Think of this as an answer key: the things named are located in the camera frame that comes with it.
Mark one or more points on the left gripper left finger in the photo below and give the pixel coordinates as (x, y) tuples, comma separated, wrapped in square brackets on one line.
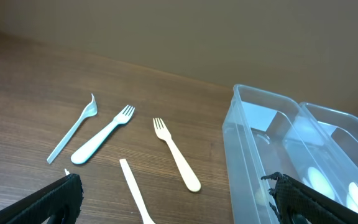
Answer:
[(59, 202)]

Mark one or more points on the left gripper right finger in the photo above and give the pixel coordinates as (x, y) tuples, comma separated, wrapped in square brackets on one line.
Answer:
[(297, 203)]

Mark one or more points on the left clear plastic container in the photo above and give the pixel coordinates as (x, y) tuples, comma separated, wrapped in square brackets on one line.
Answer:
[(265, 132)]

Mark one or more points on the clear plastic container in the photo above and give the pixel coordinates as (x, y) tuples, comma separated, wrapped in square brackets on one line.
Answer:
[(342, 130), (265, 132)]

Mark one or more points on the right clear plastic container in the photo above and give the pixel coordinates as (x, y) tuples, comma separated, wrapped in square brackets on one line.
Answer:
[(342, 130)]

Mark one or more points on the white slim plastic fork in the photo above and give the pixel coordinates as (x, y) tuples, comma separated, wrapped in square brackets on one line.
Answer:
[(146, 218)]

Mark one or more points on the thin clear plastic fork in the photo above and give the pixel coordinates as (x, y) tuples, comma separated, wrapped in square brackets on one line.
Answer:
[(91, 109)]

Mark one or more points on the beige wooden fork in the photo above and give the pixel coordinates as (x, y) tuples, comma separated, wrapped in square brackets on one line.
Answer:
[(189, 177)]

